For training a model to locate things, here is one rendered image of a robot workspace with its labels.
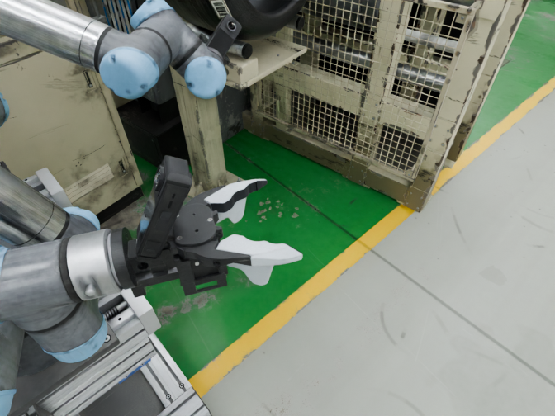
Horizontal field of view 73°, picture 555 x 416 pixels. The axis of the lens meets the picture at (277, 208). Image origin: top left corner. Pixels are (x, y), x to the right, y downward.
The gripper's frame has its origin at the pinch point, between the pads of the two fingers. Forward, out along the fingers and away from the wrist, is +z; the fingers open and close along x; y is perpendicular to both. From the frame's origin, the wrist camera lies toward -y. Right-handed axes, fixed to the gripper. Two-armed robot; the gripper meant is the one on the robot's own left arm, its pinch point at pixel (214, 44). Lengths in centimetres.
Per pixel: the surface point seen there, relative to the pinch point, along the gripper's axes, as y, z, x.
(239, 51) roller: -1.8, 14.4, 8.1
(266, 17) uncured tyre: -14.1, 15.6, 8.1
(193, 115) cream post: 35, 57, 16
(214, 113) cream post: 30, 62, 23
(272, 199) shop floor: 46, 62, 74
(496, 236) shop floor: -20, 23, 155
